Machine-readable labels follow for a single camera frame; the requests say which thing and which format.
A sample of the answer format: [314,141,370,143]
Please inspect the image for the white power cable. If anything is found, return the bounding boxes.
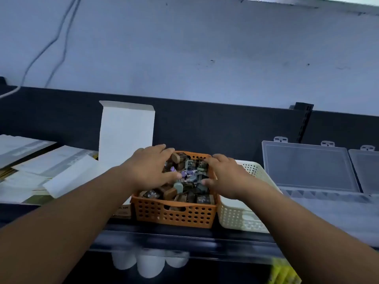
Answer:
[0,0,78,99]

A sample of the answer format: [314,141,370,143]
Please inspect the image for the narrow black shelf back panel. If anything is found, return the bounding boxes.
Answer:
[302,110,379,151]

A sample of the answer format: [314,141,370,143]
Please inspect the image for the person's left hand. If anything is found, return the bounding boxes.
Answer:
[120,144,183,196]

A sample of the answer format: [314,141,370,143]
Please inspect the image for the person's right hand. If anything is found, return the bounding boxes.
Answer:
[201,153,263,202]

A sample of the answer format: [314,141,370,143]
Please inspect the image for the bundle of yellow packets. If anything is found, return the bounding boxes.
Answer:
[268,257,301,284]

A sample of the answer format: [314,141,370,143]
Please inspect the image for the black slotted shelf upright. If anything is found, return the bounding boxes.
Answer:
[289,102,314,144]

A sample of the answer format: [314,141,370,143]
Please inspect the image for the black wall cable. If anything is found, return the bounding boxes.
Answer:
[44,0,83,88]

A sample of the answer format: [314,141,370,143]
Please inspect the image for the wide black shelf back panel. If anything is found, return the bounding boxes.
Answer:
[0,85,306,166]

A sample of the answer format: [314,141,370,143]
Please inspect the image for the pile of small tubes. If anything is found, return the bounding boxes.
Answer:
[180,162,208,182]

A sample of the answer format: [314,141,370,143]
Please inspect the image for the white flat notebook package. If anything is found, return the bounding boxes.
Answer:
[0,134,57,169]

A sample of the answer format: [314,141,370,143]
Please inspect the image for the orange plastic basket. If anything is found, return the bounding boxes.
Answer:
[130,150,221,229]

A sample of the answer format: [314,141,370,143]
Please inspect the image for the stack of white papers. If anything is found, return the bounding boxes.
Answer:
[0,171,53,204]

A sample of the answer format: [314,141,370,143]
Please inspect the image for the pile of items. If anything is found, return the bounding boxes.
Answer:
[139,152,215,206]

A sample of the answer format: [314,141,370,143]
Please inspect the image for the person's right forearm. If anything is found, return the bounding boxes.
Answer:
[238,177,379,284]

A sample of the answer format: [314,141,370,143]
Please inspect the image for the white perforated plastic basket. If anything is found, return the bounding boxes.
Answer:
[218,159,283,234]

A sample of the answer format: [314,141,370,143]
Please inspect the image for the white cardboard box open lid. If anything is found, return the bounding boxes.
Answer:
[43,100,156,220]

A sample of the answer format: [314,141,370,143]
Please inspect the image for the person's left forearm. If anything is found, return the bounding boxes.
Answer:
[0,166,140,284]

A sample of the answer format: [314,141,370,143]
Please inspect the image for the white grey-banded notebook package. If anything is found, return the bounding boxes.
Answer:
[11,145,100,181]

